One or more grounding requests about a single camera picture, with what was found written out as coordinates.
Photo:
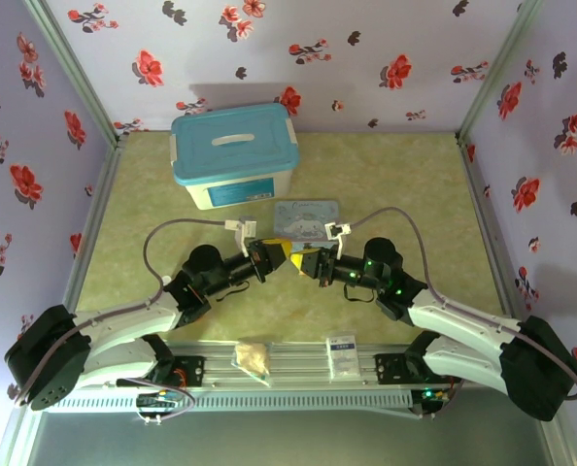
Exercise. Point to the blue cartoon tin box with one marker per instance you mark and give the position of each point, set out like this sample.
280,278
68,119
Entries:
308,216

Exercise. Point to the white paper packet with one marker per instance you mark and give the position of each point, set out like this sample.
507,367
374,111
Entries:
343,354

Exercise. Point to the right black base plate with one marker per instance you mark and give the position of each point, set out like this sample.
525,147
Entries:
390,369

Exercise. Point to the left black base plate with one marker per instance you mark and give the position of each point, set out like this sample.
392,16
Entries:
193,371

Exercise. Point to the white storage box blue lid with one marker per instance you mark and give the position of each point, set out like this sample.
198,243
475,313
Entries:
230,160

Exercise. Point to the controller board green light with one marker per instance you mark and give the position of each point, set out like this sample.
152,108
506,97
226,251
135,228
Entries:
429,395

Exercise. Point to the blue circuit board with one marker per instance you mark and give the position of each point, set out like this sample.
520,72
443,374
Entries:
157,402

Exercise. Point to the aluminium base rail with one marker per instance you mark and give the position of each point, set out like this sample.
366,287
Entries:
298,364

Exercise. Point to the aluminium corner post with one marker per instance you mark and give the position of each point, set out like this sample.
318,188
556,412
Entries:
497,63
75,73

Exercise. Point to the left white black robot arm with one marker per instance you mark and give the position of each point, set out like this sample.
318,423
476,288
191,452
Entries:
123,315

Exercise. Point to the aluminium side rail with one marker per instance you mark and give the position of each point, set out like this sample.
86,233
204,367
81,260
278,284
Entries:
96,218
487,218

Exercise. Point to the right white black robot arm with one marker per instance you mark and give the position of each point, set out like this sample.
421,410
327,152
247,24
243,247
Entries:
463,320

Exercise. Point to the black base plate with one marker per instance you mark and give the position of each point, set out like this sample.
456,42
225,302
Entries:
390,369
193,371

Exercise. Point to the clear bag beige contents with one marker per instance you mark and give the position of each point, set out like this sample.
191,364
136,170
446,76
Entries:
252,361

